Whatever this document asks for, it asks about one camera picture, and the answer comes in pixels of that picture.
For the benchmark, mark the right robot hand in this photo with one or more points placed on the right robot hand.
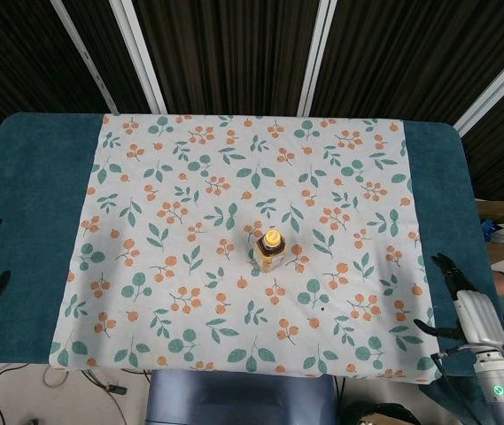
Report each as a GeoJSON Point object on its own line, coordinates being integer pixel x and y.
{"type": "Point", "coordinates": [477, 310]}

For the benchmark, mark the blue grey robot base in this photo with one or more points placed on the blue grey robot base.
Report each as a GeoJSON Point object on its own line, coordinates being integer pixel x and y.
{"type": "Point", "coordinates": [240, 398]}

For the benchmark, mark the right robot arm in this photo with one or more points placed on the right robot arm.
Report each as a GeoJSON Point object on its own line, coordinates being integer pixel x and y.
{"type": "Point", "coordinates": [501, 385]}

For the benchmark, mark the yellow-capped bottle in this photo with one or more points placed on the yellow-capped bottle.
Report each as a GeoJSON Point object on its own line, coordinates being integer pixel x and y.
{"type": "Point", "coordinates": [269, 253]}

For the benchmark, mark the teal table cover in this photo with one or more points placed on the teal table cover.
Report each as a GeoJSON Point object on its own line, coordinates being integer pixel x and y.
{"type": "Point", "coordinates": [17, 230]}

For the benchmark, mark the floral print white cloth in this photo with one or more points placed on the floral print white cloth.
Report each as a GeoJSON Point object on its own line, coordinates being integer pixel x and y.
{"type": "Point", "coordinates": [247, 239]}

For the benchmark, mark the white aluminium frame post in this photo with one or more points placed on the white aluminium frame post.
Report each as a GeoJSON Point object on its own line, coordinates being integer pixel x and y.
{"type": "Point", "coordinates": [138, 53]}
{"type": "Point", "coordinates": [497, 99]}
{"type": "Point", "coordinates": [318, 55]}
{"type": "Point", "coordinates": [85, 53]}

